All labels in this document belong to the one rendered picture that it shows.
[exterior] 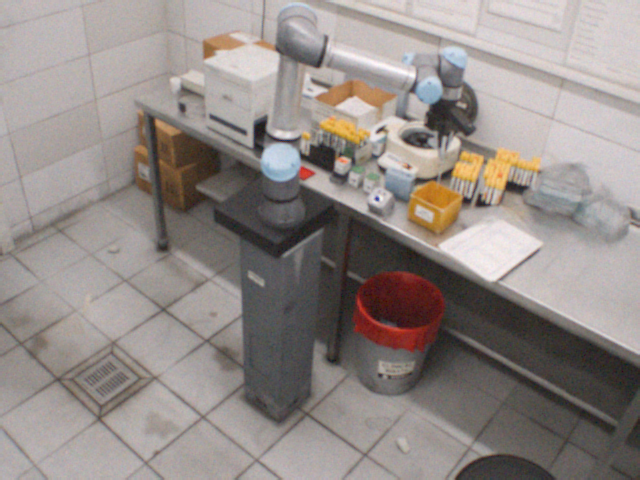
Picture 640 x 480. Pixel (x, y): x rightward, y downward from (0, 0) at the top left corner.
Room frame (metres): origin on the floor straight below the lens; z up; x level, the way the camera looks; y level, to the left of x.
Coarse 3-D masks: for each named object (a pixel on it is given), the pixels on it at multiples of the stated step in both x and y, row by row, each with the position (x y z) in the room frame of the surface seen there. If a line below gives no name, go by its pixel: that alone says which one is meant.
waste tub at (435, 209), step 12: (420, 192) 1.87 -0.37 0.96; (432, 192) 1.92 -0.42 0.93; (444, 192) 1.89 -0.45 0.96; (420, 204) 1.80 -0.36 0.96; (432, 204) 1.91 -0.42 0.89; (444, 204) 1.88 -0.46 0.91; (456, 204) 1.82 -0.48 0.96; (408, 216) 1.83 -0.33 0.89; (420, 216) 1.80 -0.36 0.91; (432, 216) 1.77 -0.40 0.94; (444, 216) 1.76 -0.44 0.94; (456, 216) 1.83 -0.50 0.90; (432, 228) 1.76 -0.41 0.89; (444, 228) 1.77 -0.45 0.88
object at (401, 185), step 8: (392, 168) 1.99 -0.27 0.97; (392, 176) 1.96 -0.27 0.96; (400, 176) 1.94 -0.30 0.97; (408, 176) 1.95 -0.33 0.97; (384, 184) 1.97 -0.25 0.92; (392, 184) 1.95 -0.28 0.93; (400, 184) 1.94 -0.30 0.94; (408, 184) 1.92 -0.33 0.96; (392, 192) 1.95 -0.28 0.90; (400, 192) 1.94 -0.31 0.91; (408, 192) 1.92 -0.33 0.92; (400, 200) 1.92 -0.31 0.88; (408, 200) 1.92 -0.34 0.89
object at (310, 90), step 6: (306, 78) 2.72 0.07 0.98; (306, 84) 2.70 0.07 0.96; (312, 84) 2.76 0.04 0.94; (306, 90) 2.70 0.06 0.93; (312, 90) 2.70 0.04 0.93; (318, 90) 2.70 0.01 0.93; (324, 90) 2.70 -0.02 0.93; (306, 96) 2.63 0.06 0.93; (312, 96) 2.63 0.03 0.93; (306, 102) 2.63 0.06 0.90; (312, 102) 2.62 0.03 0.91
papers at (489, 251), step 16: (496, 224) 1.81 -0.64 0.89; (448, 240) 1.70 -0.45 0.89; (464, 240) 1.70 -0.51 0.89; (480, 240) 1.71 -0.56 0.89; (496, 240) 1.72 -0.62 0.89; (512, 240) 1.72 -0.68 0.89; (528, 240) 1.73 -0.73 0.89; (464, 256) 1.62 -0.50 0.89; (480, 256) 1.62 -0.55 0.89; (496, 256) 1.63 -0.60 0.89; (512, 256) 1.63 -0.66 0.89; (480, 272) 1.54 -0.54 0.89; (496, 272) 1.55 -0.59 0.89
